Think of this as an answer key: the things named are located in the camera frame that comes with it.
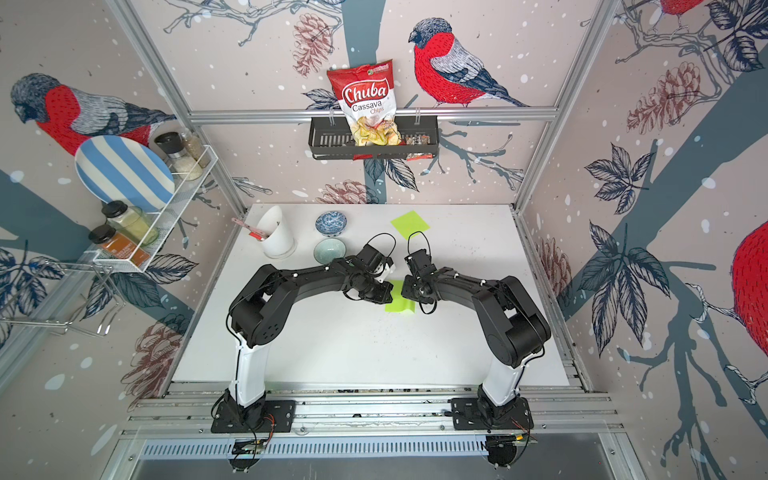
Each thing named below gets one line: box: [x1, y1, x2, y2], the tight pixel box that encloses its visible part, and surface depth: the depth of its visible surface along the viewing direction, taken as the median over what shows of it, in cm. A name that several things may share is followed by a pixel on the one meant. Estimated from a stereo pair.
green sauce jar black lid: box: [101, 200, 160, 246], surface depth 67 cm
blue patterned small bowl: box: [315, 211, 348, 237], surface depth 116 cm
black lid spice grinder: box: [154, 131, 203, 181], surface depth 83 cm
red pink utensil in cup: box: [232, 217, 266, 241], surface depth 102 cm
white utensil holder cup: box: [258, 206, 296, 260], surface depth 104 cm
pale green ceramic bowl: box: [314, 238, 347, 266], surface depth 106 cm
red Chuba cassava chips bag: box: [327, 59, 401, 146], surface depth 83 cm
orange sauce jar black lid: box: [88, 224, 151, 267], surface depth 63 cm
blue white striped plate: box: [74, 135, 176, 213], surface depth 73 cm
